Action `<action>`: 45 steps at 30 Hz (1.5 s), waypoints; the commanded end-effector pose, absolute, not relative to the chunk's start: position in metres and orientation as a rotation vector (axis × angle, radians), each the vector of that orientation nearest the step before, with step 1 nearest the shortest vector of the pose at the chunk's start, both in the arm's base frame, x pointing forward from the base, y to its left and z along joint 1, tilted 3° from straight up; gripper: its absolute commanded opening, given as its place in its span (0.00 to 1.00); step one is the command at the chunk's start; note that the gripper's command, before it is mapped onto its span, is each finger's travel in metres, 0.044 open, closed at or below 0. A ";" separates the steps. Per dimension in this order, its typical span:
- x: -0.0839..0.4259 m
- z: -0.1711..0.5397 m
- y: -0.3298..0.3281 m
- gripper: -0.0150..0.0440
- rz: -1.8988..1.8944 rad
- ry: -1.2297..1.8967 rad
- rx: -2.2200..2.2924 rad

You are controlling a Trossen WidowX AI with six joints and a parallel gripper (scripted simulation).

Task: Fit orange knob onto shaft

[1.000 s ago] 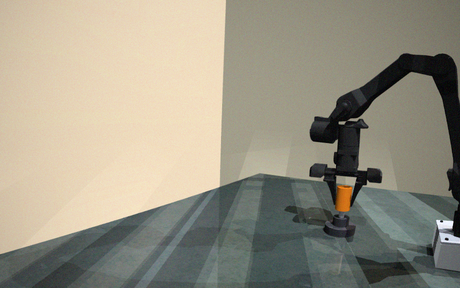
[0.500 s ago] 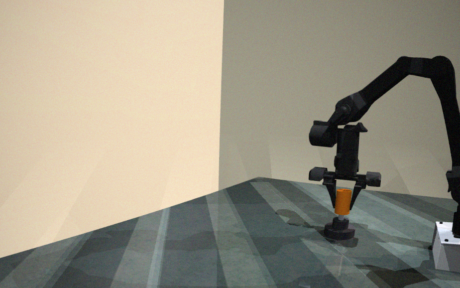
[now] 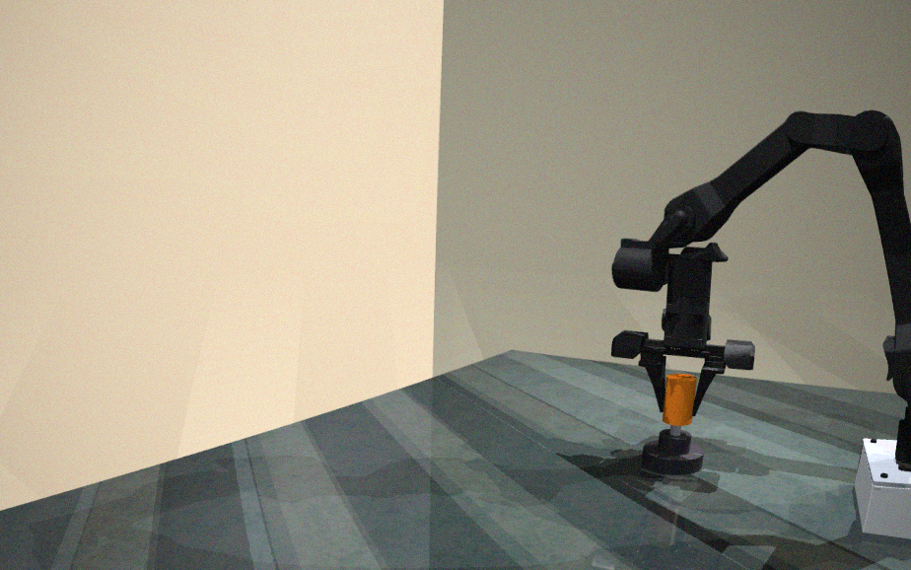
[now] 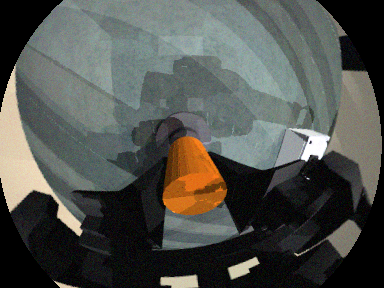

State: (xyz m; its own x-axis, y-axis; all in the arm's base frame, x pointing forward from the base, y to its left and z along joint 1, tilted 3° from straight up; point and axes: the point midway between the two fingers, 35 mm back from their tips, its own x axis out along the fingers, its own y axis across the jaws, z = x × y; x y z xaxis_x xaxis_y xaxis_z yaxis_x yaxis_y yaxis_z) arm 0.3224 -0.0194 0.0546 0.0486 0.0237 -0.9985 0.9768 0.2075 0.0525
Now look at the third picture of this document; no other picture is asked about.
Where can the black round pedestal with silver shaft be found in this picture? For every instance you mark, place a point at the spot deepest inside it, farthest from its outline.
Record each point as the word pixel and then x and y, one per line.
pixel 673 453

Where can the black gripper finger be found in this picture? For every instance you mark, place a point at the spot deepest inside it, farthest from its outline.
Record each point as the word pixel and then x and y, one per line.
pixel 706 377
pixel 657 374

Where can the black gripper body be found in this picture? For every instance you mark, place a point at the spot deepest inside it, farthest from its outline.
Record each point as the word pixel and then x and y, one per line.
pixel 686 328

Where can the orange cylinder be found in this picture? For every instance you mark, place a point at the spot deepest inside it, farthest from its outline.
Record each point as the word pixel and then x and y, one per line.
pixel 680 396

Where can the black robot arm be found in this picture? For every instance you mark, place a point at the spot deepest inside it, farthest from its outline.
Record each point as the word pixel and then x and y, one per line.
pixel 697 215

